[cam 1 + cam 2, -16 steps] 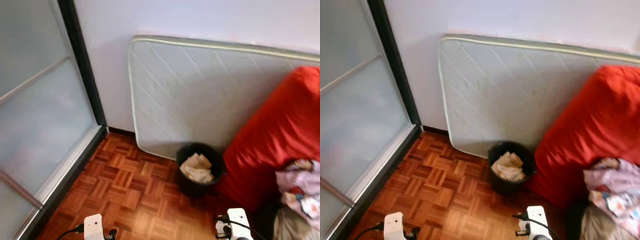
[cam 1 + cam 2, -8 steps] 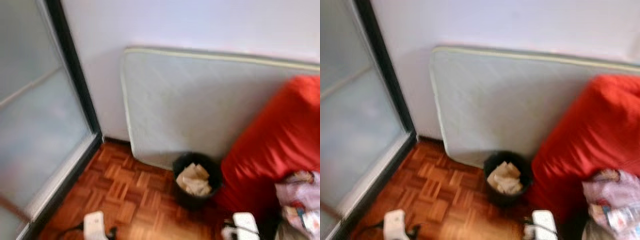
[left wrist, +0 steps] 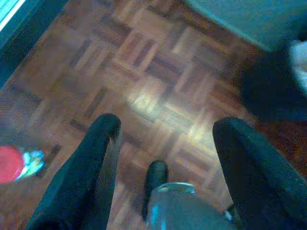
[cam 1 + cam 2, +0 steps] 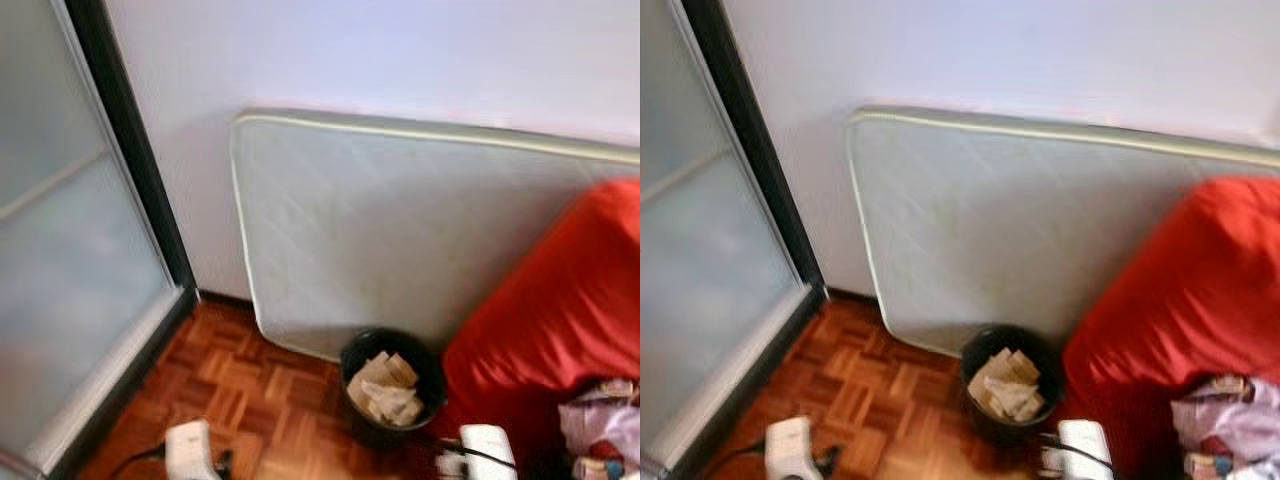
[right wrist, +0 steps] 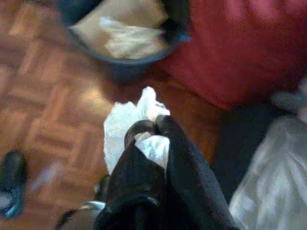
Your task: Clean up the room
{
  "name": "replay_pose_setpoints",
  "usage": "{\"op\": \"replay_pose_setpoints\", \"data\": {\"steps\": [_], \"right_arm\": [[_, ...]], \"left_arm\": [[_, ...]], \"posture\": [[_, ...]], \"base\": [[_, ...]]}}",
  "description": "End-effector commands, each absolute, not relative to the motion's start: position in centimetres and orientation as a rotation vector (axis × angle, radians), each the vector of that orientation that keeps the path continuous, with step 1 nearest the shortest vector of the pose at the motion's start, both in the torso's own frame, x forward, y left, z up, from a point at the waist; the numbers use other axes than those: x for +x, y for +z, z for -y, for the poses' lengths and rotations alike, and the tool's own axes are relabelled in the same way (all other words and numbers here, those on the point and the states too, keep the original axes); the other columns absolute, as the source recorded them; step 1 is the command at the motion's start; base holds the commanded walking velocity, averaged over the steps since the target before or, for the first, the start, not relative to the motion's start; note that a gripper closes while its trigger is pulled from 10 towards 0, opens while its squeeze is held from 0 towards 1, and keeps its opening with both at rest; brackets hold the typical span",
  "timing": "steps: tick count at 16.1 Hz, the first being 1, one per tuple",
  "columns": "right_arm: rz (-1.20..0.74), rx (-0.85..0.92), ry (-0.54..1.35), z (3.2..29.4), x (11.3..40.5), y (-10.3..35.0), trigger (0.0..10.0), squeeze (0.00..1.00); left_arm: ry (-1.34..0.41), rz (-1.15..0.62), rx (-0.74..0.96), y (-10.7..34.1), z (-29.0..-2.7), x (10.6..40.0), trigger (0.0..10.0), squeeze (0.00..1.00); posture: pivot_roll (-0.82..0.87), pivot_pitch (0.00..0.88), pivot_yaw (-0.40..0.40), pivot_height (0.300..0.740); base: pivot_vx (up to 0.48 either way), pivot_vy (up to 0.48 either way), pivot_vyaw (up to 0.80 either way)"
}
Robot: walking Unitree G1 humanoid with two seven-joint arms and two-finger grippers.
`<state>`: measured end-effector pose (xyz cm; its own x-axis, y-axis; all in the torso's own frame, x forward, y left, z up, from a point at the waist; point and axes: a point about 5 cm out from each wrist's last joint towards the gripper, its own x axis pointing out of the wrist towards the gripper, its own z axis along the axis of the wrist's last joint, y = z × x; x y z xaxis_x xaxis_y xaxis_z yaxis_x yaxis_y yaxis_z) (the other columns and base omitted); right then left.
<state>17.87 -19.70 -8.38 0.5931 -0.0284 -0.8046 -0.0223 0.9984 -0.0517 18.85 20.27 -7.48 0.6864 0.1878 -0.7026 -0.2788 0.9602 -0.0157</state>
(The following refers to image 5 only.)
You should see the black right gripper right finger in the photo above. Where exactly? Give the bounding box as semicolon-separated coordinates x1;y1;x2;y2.
155;115;238;230

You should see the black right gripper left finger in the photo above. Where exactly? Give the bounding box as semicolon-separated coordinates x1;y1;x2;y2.
94;119;168;230

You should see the white tissue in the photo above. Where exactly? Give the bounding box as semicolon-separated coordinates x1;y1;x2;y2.
103;86;171;175

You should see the beige floral bedspread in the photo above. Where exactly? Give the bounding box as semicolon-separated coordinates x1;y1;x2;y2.
229;115;307;230

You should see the black robot foot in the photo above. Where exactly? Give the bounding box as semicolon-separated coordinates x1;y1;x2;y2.
0;149;29;220

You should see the black trash bin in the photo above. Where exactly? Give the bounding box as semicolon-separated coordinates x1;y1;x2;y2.
54;0;192;80

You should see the large red cushion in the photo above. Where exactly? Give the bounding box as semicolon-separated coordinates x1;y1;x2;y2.
153;0;307;111

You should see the crumpled paper waste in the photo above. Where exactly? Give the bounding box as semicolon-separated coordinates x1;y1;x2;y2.
69;4;170;60

